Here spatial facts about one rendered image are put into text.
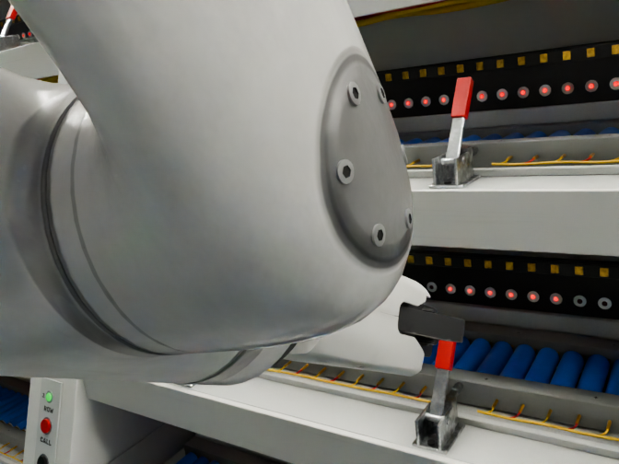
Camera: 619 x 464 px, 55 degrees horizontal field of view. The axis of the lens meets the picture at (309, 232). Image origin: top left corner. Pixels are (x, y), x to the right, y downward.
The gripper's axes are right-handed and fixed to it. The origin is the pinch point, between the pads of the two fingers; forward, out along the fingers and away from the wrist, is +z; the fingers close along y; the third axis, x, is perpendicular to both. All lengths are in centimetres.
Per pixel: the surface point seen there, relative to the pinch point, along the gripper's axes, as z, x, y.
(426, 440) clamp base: 10.0, -7.8, -0.7
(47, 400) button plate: 9, -14, -47
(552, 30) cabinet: 22.1, 32.9, 2.4
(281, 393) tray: 11.7, -7.1, -16.1
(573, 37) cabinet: 22.3, 32.0, 4.4
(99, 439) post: 13.8, -17.5, -42.8
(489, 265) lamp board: 21.5, 8.1, -1.1
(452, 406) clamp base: 11.0, -5.0, 0.7
